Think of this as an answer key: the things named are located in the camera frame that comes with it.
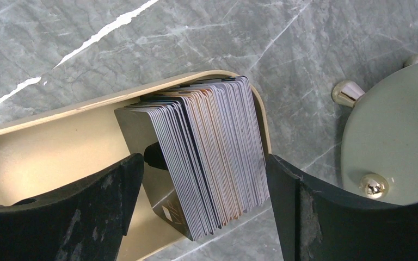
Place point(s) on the stack of credit cards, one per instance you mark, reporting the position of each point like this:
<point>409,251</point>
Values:
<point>204,158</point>

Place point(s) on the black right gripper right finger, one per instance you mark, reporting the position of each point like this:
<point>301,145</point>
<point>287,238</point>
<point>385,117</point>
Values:
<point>316,220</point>

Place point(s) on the black right gripper view left finger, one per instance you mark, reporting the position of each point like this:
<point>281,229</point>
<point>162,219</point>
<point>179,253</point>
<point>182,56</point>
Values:
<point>83,220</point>

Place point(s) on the round mini drawer cabinet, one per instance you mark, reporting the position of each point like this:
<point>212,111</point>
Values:
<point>379,150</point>

